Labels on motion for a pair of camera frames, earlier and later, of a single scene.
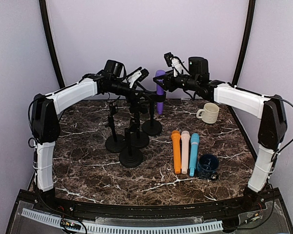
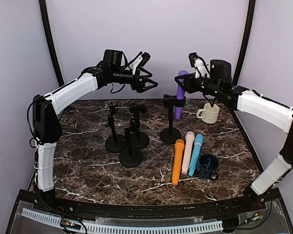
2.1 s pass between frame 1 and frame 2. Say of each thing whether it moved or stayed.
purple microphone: moved
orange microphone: moved
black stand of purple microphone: moved
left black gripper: moved
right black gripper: moved
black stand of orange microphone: stayed
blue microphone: moved
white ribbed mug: stayed
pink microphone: moved
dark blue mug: stayed
